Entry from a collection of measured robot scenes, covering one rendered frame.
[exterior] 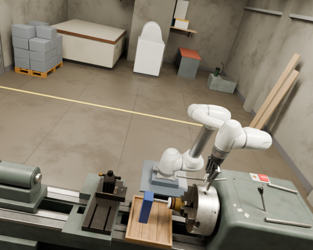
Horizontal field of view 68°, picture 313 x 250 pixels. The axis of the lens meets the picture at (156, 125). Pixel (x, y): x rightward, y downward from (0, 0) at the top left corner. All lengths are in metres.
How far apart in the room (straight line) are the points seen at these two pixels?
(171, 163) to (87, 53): 5.56
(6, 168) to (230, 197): 1.39
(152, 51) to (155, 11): 1.65
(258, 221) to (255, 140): 0.51
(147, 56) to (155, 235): 5.93
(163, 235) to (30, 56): 5.23
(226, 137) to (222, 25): 8.38
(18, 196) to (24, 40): 4.72
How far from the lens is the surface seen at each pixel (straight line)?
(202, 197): 1.53
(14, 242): 1.94
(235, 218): 1.48
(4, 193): 1.82
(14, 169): 1.71
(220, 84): 7.54
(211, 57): 9.57
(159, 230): 1.73
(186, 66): 7.98
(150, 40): 7.04
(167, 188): 2.20
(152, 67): 7.18
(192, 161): 2.09
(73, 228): 1.63
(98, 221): 1.60
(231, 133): 1.18
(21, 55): 6.27
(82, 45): 7.20
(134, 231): 1.69
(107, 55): 7.07
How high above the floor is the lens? 2.25
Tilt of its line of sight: 29 degrees down
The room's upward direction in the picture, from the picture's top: 13 degrees clockwise
